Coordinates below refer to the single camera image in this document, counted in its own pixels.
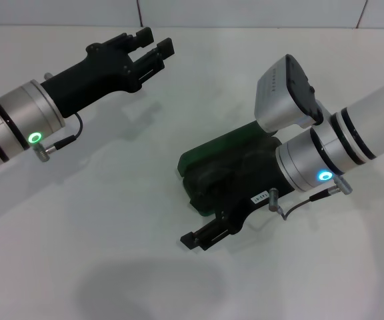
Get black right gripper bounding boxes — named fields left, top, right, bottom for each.
left=179, top=135, right=293, bottom=251

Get right gripper silver plug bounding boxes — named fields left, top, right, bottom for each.
left=267, top=187, right=284, bottom=213

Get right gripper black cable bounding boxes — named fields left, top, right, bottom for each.
left=280, top=176, right=355, bottom=222

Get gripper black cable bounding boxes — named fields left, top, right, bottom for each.
left=33, top=113, right=85, bottom=163
left=280, top=176, right=355, bottom=222

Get green glasses case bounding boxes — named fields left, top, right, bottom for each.
left=176, top=120, right=281, bottom=218

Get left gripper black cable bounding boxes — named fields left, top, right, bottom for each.
left=33, top=113, right=85, bottom=163

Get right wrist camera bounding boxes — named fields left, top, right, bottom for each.
left=253, top=54, right=325, bottom=133

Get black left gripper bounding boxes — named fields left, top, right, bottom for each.
left=40, top=27, right=176, bottom=119

